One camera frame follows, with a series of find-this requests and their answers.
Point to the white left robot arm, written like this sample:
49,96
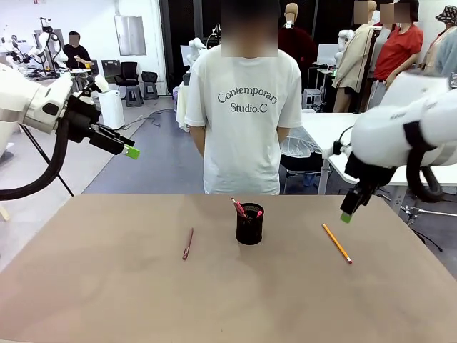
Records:
25,100

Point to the white air purifier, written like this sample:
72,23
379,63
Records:
111,109

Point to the black monitor box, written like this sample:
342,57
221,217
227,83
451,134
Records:
110,69

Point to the person in red shirt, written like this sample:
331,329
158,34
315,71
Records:
396,53

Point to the white side table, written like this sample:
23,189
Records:
321,128

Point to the black equipment box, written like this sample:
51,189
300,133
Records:
186,78

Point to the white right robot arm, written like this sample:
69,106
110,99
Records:
392,132

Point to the mannequin with patterned hat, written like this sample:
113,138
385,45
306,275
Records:
444,50

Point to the clear plastic bag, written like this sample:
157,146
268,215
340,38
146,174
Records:
300,143

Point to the black mesh pen holder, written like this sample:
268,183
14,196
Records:
249,230

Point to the table with white cloth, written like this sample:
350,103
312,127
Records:
183,107

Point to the dark red ballpoint pen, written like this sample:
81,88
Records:
238,207
188,243

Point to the white plastic stool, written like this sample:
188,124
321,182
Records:
312,98

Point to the grey wall panel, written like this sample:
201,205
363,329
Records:
130,35

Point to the yellow pencil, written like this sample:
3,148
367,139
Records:
337,243

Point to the person in white T-shirt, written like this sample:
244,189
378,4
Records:
242,143

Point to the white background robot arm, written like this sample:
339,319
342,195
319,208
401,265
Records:
197,46
343,43
53,43

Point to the person in black shirt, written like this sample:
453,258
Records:
76,53

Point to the wooden block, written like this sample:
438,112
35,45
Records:
4,213

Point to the black office chair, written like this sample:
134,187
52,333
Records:
127,73

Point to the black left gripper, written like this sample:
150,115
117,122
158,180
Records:
82,119

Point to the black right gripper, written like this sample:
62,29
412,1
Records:
367,171

